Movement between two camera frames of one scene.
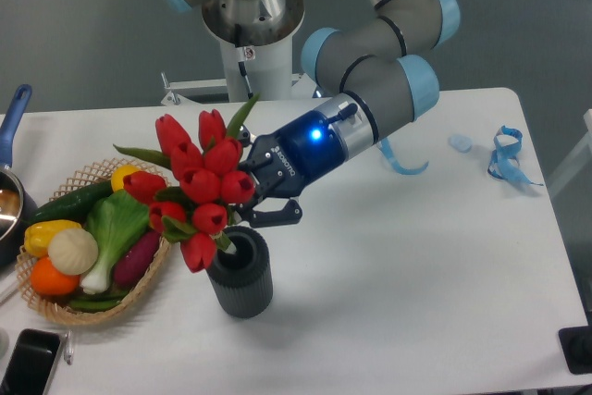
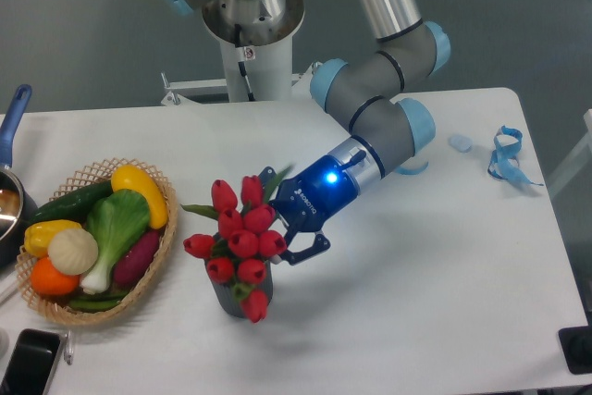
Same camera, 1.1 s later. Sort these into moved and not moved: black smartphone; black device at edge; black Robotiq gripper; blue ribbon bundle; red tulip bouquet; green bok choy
Moved: red tulip bouquet; black Robotiq gripper
Not moved: black smartphone; green bok choy; black device at edge; blue ribbon bundle
